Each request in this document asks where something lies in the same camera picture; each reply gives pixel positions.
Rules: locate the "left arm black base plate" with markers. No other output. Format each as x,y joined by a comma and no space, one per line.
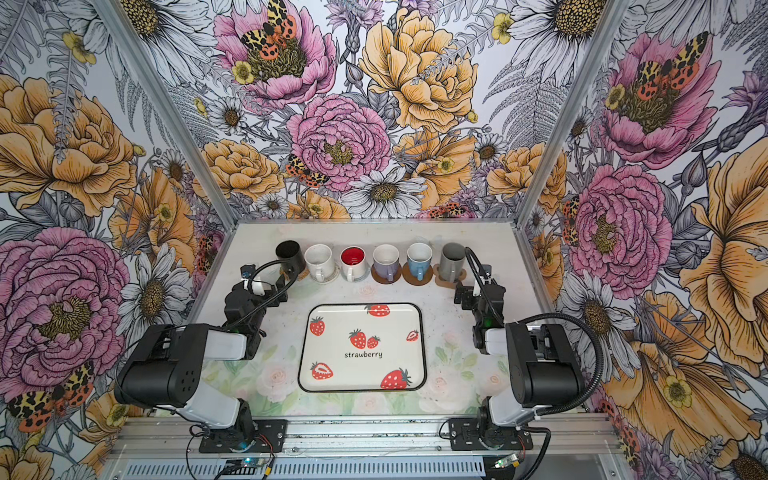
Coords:
268,437

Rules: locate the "scratched dark brown wooden coaster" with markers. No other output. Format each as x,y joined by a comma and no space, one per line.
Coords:
384,280

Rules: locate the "green circuit board left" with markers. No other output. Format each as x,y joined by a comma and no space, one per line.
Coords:
247,466

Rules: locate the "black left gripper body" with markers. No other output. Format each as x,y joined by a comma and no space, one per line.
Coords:
257,318

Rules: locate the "green circuit board right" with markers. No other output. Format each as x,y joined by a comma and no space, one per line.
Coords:
509,461

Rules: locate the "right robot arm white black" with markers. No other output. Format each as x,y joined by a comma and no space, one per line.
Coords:
542,370

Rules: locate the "round woven rattan coaster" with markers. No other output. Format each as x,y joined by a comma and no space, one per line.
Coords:
294,276

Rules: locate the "grey mug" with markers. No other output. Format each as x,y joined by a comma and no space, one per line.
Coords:
451,263

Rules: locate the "aluminium corner post right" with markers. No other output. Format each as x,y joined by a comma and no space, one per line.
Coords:
599,48

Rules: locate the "white mug purple handle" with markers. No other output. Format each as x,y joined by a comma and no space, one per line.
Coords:
384,256

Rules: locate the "black mug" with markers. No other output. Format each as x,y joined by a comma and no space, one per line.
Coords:
294,264

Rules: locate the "aluminium corner post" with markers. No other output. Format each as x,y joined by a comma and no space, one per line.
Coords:
118,25
599,48

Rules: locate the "plain brown wooden coaster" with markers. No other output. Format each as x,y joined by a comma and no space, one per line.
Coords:
413,280

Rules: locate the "grey-blue braided rope coaster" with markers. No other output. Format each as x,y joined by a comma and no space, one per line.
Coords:
353,274

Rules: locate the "red interior white mug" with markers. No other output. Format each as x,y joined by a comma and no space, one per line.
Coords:
353,256

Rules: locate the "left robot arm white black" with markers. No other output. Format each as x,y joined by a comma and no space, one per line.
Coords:
164,370

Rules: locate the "cork paw print coaster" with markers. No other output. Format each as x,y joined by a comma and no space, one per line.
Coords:
444,283

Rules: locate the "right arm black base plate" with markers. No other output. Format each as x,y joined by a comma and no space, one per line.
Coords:
470,434

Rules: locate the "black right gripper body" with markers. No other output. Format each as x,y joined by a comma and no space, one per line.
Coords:
469,301

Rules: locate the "white mug blue handle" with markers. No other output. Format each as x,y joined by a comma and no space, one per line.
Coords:
419,256

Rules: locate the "aluminium corner post left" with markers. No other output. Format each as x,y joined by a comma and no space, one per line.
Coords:
118,25

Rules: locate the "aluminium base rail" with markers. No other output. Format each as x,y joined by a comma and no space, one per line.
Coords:
565,446

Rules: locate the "white strawberry print tray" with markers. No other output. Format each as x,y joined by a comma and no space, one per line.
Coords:
350,348

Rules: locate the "green circuit board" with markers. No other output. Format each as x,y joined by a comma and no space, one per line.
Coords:
509,461
247,466

